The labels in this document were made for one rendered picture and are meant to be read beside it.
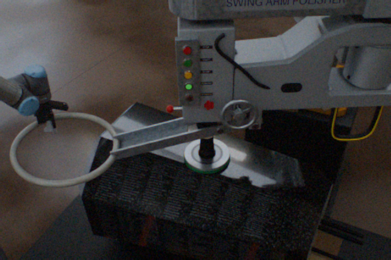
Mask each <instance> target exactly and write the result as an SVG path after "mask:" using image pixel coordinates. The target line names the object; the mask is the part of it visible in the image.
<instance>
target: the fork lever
mask: <svg viewBox="0 0 391 260"><path fill-rule="evenodd" d="M228 122H229V123H230V124H232V125H236V122H237V121H236V120H233V121H228ZM248 122H249V117H246V118H245V119H244V120H241V125H244V124H246V123H248ZM194 124H196V123H185V122H184V121H183V117H182V118H177V119H174V120H170V121H165V122H162V123H157V124H154V125H150V126H148V127H145V128H140V129H135V130H132V131H128V132H123V133H120V134H116V135H113V138H114V139H119V140H120V149H118V150H114V151H110V154H111V155H115V156H116V159H121V158H124V157H130V156H134V155H137V154H142V153H147V152H150V151H154V150H159V149H163V148H167V147H171V146H175V145H181V144H184V143H186V142H190V141H193V140H198V139H203V138H206V137H212V136H215V135H219V134H224V133H228V132H232V131H237V130H232V129H229V128H227V127H225V126H224V125H223V124H222V123H220V124H217V125H212V126H210V127H207V128H202V129H198V130H195V131H189V132H188V126H189V125H194ZM258 128H259V125H258V123H254V124H253V125H252V129H254V130H257V129H258Z"/></svg>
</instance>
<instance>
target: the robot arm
mask: <svg viewBox="0 0 391 260"><path fill-rule="evenodd" d="M50 99H51V92H50V88H49V83H48V78H47V73H46V71H45V69H44V68H43V67H42V66H40V65H30V66H28V67H26V68H25V69H24V73H21V74H18V75H15V76H12V77H9V78H7V79H5V78H4V77H2V76H0V101H2V102H4V103H5V104H7V105H8V106H10V107H12V108H13V109H15V110H17V111H18V112H19V114H21V115H23V116H31V115H33V114H34V116H36V117H37V121H38V124H40V123H45V122H46V121H47V122H46V124H47V127H46V128H45V129H44V132H53V134H54V135H55V134H56V124H55V121H54V114H53V112H52V109H56V110H63V111H68V108H69V106H68V104H67V103H65V102H61V101H54V100H50ZM49 119H50V120H49Z"/></svg>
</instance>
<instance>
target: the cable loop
mask: <svg viewBox="0 0 391 260"><path fill-rule="evenodd" d="M383 108H384V106H376V110H375V113H374V115H373V118H372V121H371V123H370V125H369V127H368V129H367V130H366V131H365V132H363V133H360V134H354V135H339V134H336V133H335V132H334V125H335V119H336V116H337V112H338V109H339V108H331V112H330V116H329V121H328V128H327V131H328V135H329V137H330V138H332V139H334V140H337V141H355V140H362V139H365V138H367V137H369V136H370V135H372V133H373V132H374V130H375V129H376V127H377V124H378V122H379V119H380V117H381V114H382V111H383Z"/></svg>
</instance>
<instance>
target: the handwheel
mask: <svg viewBox="0 0 391 260"><path fill-rule="evenodd" d="M239 103H242V104H247V105H249V106H250V107H248V108H247V109H245V110H244V109H241V107H240V105H239ZM234 104H236V105H235V110H233V109H230V108H229V107H230V106H232V105H234ZM251 111H253V112H254V116H253V118H252V119H251V121H250V122H248V123H246V124H244V125H241V120H244V119H245V117H246V116H245V114H247V113H249V112H251ZM225 112H228V113H230V114H232V115H233V116H234V119H235V120H236V121H237V122H236V125H232V124H230V123H229V122H227V120H225V118H224V114H225ZM257 117H258V109H257V107H256V105H255V104H254V103H253V102H252V101H249V100H247V99H234V100H232V101H229V102H228V103H227V104H225V105H224V106H223V107H222V109H221V112H220V119H221V122H222V124H223V125H224V126H225V127H227V128H229V129H232V130H242V129H247V128H249V127H250V126H251V125H253V124H254V123H255V121H256V120H257Z"/></svg>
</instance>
